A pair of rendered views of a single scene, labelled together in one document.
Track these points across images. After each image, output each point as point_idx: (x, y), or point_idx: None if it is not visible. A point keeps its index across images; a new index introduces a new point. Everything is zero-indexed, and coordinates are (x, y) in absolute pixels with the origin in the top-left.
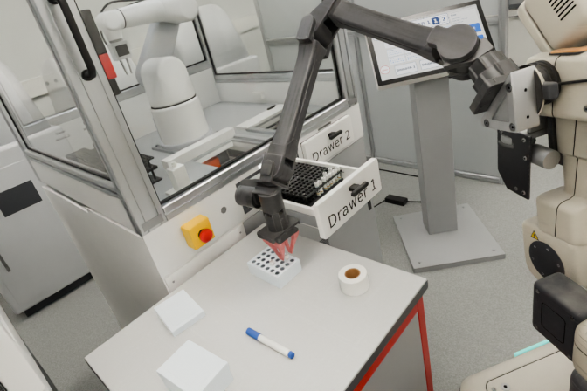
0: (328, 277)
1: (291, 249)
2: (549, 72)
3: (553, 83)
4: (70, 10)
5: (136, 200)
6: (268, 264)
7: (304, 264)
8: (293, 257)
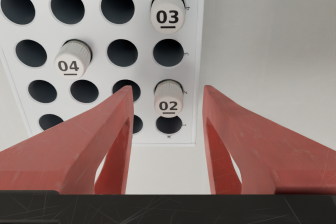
0: (202, 191)
1: (205, 142)
2: None
3: None
4: None
5: None
6: (54, 37)
7: (228, 87)
8: (186, 117)
